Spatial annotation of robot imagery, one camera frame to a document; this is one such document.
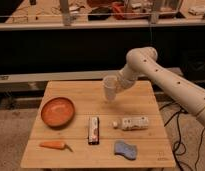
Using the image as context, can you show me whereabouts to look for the wooden table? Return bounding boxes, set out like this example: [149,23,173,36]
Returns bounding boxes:
[21,81,175,169]

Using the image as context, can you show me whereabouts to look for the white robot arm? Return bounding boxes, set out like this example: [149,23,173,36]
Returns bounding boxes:
[116,47,205,127]

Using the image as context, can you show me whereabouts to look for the orange bowl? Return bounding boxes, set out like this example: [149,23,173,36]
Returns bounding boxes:
[41,97,75,127]

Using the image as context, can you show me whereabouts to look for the orange carrot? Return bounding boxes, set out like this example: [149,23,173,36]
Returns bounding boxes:
[39,141,72,151]

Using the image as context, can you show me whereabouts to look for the black object on shelf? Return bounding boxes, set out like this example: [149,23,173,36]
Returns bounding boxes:
[88,7,111,21]

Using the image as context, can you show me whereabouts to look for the metal shelf post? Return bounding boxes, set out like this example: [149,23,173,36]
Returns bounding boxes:
[150,0,163,24]
[59,0,71,26]

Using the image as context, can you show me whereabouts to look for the metal shelf post right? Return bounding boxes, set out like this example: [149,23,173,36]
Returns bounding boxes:
[150,0,163,24]

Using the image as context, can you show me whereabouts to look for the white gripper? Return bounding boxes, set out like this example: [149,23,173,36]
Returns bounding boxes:
[115,72,137,93]

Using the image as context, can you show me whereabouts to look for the metal shelf post left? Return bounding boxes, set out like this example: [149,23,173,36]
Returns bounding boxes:
[59,0,71,26]

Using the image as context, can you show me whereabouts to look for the orange tool on shelf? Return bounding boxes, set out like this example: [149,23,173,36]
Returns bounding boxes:
[112,2,125,20]

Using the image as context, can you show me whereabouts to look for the blue sponge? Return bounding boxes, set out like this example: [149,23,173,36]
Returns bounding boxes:
[114,140,137,160]

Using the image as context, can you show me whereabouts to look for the white plastic bottle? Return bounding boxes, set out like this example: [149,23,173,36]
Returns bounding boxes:
[112,116,149,131]

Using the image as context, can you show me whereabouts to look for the black cable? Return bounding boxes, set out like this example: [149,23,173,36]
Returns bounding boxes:
[159,102,205,171]

